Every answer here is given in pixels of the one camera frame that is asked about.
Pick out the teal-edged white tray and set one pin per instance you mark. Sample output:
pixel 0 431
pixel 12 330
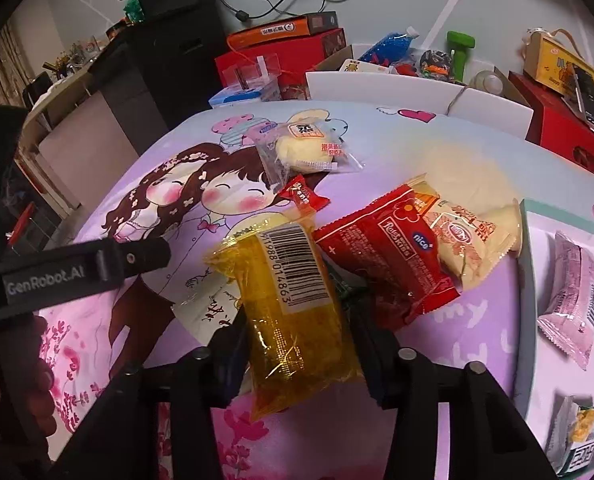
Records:
pixel 537 400

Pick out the small red candy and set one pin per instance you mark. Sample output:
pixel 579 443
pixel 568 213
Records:
pixel 304 195

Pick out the black smartphone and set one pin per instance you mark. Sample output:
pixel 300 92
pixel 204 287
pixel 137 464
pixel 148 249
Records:
pixel 589 100

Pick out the red snack packet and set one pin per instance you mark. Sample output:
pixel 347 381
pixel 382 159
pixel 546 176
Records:
pixel 387 255

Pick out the red cardboard box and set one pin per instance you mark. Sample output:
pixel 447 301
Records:
pixel 297 52

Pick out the clear yellow bun packet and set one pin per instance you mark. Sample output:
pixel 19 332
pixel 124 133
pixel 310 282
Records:
pixel 302 152

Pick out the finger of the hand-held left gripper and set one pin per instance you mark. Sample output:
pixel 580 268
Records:
pixel 132 259

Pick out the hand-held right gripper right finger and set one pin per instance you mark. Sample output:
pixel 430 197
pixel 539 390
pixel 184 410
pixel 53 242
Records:
pixel 382 355

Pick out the red gift box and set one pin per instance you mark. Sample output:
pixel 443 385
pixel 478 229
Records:
pixel 552 120

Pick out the black cabinet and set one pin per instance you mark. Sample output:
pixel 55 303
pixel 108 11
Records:
pixel 177 60

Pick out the colourful snack bag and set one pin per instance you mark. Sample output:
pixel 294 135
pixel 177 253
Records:
pixel 437 65

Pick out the blue white tissue box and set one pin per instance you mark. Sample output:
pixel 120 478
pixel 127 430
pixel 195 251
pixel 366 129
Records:
pixel 242 96

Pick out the person's left hand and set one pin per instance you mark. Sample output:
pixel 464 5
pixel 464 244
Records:
pixel 44 360

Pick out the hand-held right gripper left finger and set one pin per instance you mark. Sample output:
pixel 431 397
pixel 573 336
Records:
pixel 227 360

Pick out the orange flat box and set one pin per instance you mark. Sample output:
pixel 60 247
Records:
pixel 277 30

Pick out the clear round jar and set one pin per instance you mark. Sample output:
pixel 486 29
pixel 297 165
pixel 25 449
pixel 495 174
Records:
pixel 487 81

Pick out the cream orange snack packet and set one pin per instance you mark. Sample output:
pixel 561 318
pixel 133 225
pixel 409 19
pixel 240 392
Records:
pixel 472 240

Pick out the yellow transparent snack packet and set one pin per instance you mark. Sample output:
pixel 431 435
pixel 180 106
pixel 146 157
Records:
pixel 297 340

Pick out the grey green snack packet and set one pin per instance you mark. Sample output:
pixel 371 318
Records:
pixel 579 435

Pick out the blue plastic bottle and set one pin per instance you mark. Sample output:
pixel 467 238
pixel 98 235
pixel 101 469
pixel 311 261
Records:
pixel 387 47

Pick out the pink snack packet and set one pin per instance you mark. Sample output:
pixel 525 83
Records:
pixel 572 300

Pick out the clear plastic box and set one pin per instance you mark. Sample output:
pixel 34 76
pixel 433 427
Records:
pixel 257 72

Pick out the white cardboard box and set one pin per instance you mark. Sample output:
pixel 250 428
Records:
pixel 377 87

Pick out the green dumbbell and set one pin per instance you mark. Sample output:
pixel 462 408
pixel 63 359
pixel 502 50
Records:
pixel 461 57

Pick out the small yellow card box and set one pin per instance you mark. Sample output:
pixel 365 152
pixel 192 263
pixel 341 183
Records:
pixel 364 66

